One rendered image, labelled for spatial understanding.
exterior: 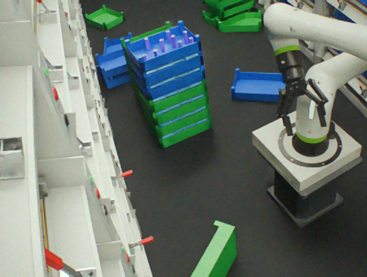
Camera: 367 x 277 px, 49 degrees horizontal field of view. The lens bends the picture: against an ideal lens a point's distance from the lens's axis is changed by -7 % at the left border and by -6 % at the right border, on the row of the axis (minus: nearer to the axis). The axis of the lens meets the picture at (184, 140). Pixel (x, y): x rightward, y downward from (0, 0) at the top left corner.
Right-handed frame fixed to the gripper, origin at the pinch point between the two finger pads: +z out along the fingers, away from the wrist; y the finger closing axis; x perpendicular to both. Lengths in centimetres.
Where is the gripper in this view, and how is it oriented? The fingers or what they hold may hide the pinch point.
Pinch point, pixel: (306, 128)
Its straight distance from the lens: 145.2
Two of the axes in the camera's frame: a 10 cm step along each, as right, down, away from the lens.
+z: 1.9, 9.8, -1.1
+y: -6.6, 2.1, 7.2
